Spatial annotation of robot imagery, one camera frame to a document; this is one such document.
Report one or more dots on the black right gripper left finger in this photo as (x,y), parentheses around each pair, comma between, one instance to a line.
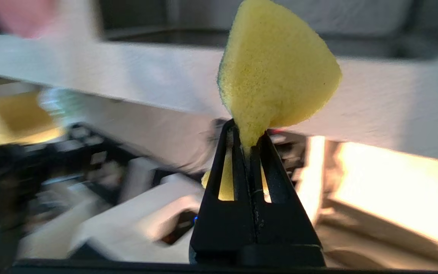
(222,232)

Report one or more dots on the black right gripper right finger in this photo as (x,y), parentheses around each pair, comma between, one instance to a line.
(287,236)

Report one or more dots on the yellow green fish-shaped sponge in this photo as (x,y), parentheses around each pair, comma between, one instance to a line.
(276,64)

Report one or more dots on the pink plate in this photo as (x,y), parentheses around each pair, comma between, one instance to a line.
(21,15)

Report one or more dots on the stainless steel sink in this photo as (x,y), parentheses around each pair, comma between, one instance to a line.
(356,19)

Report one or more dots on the black robot wheeled base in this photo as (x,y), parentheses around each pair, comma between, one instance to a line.
(291,152)

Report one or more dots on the black robot torso frame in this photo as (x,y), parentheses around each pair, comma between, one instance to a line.
(32,163)

